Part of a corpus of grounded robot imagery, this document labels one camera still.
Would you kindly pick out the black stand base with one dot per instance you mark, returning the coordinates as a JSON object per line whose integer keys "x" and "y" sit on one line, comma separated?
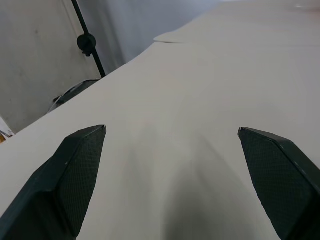
{"x": 72, "y": 91}

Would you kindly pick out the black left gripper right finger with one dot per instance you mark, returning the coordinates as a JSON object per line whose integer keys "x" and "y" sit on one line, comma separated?
{"x": 280, "y": 180}

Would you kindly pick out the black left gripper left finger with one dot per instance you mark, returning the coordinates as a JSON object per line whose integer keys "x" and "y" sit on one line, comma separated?
{"x": 60, "y": 180}

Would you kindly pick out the black stand pole with knob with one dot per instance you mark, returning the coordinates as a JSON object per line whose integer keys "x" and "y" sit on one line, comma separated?
{"x": 87, "y": 41}

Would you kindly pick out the white table cloth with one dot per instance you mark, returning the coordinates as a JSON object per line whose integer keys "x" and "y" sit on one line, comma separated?
{"x": 190, "y": 100}

